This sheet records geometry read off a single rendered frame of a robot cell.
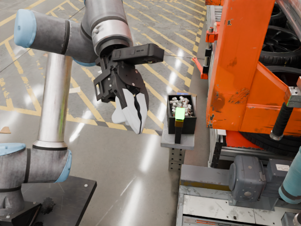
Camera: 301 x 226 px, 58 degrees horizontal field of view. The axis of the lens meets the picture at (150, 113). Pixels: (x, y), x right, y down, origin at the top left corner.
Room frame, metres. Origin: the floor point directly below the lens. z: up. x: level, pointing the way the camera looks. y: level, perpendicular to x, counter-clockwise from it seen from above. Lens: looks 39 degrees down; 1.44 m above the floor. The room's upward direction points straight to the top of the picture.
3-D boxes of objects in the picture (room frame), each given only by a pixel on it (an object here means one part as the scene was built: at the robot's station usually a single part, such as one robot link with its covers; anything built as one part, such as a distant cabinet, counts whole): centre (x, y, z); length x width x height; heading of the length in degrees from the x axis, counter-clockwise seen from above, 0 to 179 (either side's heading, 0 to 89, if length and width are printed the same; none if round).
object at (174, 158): (1.20, -0.17, 0.21); 0.10 x 0.10 x 0.42; 81
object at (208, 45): (2.23, -0.52, 0.30); 0.09 x 0.05 x 0.50; 171
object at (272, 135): (0.71, -0.46, 0.83); 0.04 x 0.04 x 0.16
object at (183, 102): (1.13, -0.16, 0.51); 0.20 x 0.14 x 0.13; 0
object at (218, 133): (2.30, -0.60, 0.28); 2.47 x 0.09 x 0.22; 171
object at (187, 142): (1.17, -0.17, 0.44); 0.43 x 0.17 x 0.03; 171
